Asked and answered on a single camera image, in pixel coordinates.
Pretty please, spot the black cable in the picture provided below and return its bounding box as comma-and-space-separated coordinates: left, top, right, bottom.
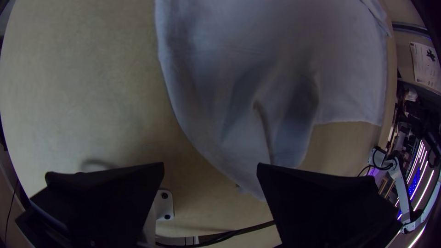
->
4, 177, 21, 242
155, 220, 277, 248
357, 146, 397, 177

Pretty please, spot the dark metal-edged partition post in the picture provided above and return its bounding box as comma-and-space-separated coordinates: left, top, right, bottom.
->
392, 20, 432, 39

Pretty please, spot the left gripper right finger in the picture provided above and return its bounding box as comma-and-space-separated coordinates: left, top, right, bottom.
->
256, 162, 403, 248

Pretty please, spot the light grey t-shirt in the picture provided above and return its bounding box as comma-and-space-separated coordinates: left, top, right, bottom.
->
154, 0, 392, 203

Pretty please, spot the white printed wall poster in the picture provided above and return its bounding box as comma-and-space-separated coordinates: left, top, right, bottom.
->
409, 41, 441, 92

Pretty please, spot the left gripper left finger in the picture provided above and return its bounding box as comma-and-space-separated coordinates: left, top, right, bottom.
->
15, 162, 165, 248

